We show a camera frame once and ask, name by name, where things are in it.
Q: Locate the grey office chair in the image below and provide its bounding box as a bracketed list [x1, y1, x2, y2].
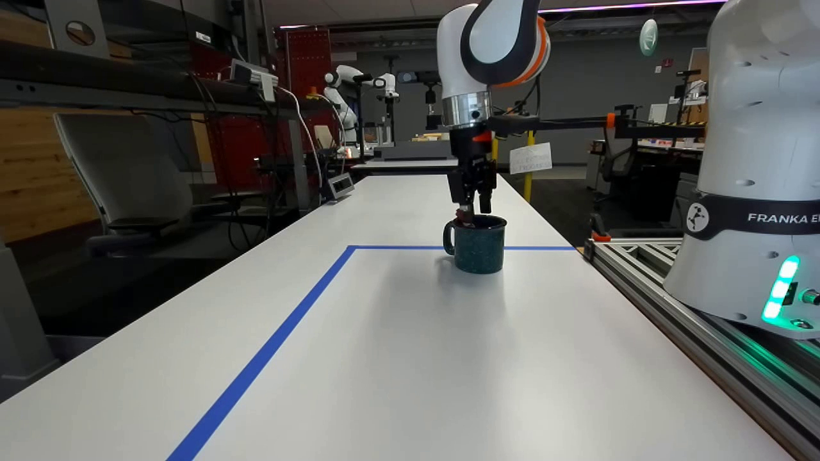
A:
[54, 112, 215, 258]

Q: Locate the black office chair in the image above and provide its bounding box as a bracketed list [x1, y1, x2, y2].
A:
[593, 104, 644, 194]

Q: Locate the black horizontal bar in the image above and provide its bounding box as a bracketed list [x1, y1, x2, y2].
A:
[487, 113, 707, 140]

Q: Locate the white cable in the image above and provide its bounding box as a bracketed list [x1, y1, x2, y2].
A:
[277, 86, 325, 207]

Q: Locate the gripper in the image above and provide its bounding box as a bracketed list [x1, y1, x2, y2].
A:
[447, 125, 498, 226]

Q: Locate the white device box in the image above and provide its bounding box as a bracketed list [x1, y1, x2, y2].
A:
[229, 59, 280, 103]

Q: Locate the grey desktop socket box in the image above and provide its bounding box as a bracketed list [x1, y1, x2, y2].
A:
[326, 172, 356, 201]

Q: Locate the blue tape line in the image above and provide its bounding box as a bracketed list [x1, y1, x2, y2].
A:
[167, 245, 577, 461]

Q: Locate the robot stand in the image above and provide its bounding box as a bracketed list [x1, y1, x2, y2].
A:
[583, 237, 820, 461]

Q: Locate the round hanging sign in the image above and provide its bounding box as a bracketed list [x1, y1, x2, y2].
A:
[639, 19, 660, 58]

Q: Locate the dark green enamel mug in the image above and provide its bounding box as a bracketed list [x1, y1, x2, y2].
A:
[443, 214, 508, 275]

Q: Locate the white paper sign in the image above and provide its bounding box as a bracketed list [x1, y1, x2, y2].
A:
[509, 142, 554, 175]

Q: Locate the red pegboard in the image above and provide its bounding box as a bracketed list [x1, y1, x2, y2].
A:
[275, 28, 334, 98]

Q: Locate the yellow post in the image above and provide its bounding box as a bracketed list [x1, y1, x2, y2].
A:
[523, 131, 535, 203]

